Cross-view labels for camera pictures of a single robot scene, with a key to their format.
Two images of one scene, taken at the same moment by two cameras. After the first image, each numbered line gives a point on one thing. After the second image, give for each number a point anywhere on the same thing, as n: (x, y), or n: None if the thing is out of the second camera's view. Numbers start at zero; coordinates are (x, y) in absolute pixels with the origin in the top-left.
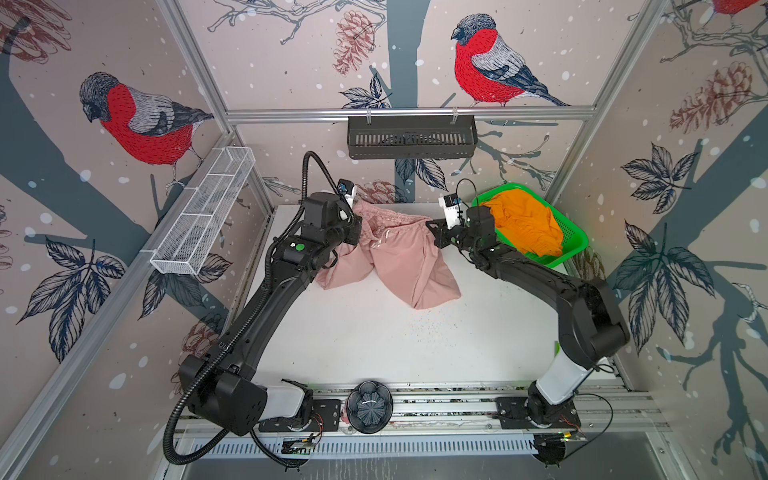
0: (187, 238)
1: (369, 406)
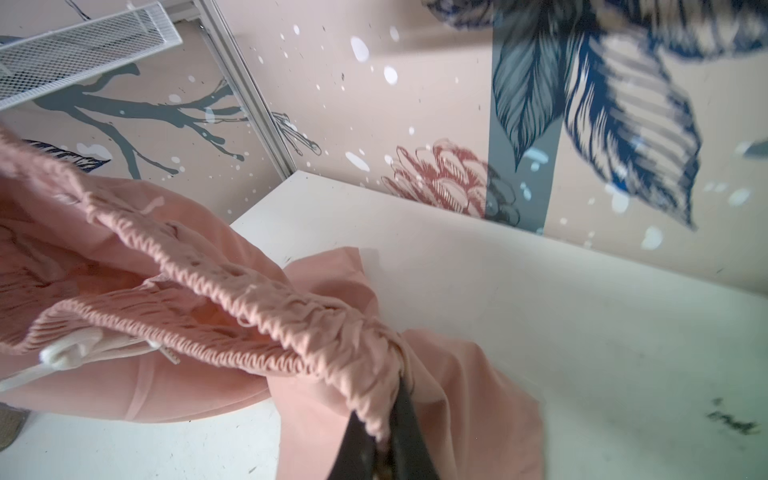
0: (56, 58)
1: None
